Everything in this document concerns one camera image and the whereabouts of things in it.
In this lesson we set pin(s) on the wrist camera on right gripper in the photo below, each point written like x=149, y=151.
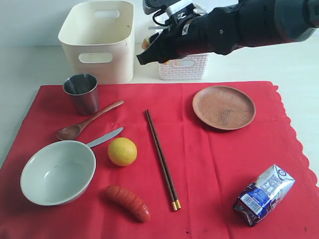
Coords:
x=169, y=6

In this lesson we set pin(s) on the stainless steel cup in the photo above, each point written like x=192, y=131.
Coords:
x=82, y=90

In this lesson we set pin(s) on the yellow cheese wedge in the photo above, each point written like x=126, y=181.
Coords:
x=146, y=43

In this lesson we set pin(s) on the blue silver milk carton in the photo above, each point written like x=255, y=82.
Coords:
x=261, y=196

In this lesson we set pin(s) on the right brown chopstick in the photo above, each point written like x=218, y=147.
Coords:
x=164, y=166

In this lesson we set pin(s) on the brown chopstick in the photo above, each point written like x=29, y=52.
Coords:
x=164, y=166
x=158, y=159

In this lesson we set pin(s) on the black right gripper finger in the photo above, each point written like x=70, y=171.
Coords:
x=151, y=54
x=157, y=39

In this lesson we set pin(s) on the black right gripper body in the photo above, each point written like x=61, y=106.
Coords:
x=188, y=34

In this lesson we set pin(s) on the brown wooden spoon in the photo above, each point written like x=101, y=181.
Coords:
x=73, y=131

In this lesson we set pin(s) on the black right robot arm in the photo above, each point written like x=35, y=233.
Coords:
x=249, y=23

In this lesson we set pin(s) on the left brown chopstick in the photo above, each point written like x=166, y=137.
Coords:
x=158, y=159

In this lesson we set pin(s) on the pale green ceramic bowl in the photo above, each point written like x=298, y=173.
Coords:
x=58, y=173

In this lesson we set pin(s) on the yellow lemon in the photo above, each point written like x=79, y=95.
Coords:
x=122, y=151

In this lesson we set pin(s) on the white perforated plastic basket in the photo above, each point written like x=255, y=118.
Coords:
x=192, y=67

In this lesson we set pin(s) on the red table cloth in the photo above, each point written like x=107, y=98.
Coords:
x=209, y=169

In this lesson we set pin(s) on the cream plastic storage bin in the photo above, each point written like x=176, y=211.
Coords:
x=98, y=38

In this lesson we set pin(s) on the brown wooden plate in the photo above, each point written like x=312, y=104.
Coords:
x=224, y=107

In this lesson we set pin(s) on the red grilled sausage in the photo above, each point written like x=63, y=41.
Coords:
x=128, y=200

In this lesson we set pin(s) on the metal table knife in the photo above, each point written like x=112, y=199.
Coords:
x=105, y=137

